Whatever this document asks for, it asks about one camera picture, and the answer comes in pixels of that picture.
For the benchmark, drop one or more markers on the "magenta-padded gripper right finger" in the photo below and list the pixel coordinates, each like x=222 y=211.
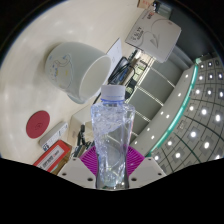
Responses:
x=136 y=163

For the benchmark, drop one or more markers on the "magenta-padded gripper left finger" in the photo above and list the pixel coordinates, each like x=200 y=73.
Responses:
x=87 y=163

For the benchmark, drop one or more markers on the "clear plastic water bottle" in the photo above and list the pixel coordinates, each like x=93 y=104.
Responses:
x=113 y=133

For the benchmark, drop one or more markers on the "black stapler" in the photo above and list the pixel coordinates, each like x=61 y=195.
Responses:
x=81 y=133

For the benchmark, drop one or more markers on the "open cardboard box red label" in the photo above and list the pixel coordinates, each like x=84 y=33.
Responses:
x=53 y=156

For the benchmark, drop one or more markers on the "flat round red coaster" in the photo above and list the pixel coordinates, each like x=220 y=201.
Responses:
x=38 y=125

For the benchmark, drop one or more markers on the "group of ceiling lights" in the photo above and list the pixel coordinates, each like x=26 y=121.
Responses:
x=204 y=111

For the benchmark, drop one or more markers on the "white ceramic mug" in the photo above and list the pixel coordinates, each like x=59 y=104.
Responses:
x=66 y=68

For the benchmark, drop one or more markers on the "white paper sheet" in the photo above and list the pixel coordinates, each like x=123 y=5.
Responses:
x=116 y=53

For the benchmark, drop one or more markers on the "white printed carton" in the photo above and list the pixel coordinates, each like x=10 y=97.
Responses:
x=153 y=35

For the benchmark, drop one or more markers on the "brown paper envelope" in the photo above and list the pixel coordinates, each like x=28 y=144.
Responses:
x=146 y=3

